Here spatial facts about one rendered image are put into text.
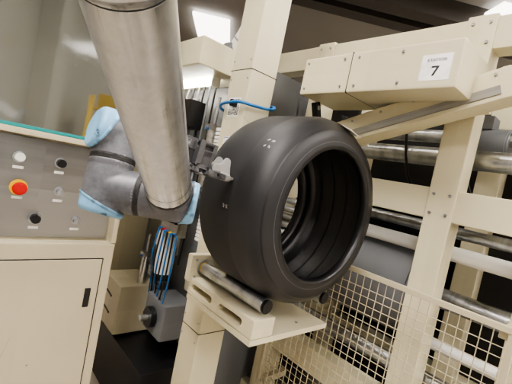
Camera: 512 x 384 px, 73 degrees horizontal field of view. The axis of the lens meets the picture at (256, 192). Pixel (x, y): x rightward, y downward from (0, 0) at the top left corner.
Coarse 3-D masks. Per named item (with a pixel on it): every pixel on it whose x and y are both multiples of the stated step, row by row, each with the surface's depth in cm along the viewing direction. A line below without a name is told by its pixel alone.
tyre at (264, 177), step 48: (240, 144) 101; (288, 144) 92; (336, 144) 102; (240, 192) 91; (288, 192) 91; (336, 192) 136; (240, 240) 92; (288, 240) 139; (336, 240) 133; (288, 288) 99
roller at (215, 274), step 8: (208, 264) 123; (200, 272) 124; (208, 272) 120; (216, 272) 118; (216, 280) 116; (224, 280) 114; (232, 280) 112; (224, 288) 114; (232, 288) 110; (240, 288) 108; (248, 288) 107; (240, 296) 107; (248, 296) 104; (256, 296) 103; (264, 296) 103; (248, 304) 105; (256, 304) 101; (264, 304) 100; (272, 304) 102; (264, 312) 100
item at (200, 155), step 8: (192, 136) 82; (192, 144) 83; (200, 144) 82; (208, 144) 85; (192, 152) 84; (200, 152) 83; (208, 152) 85; (216, 152) 86; (192, 160) 83; (200, 160) 83; (208, 160) 86; (192, 168) 83; (208, 168) 85
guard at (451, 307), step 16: (368, 272) 128; (400, 288) 119; (336, 304) 137; (400, 304) 119; (448, 304) 107; (416, 320) 115; (480, 320) 101; (304, 336) 147; (336, 336) 136; (384, 336) 122; (432, 336) 110; (272, 352) 159; (464, 352) 104; (336, 368) 134; (368, 368) 125; (416, 368) 113
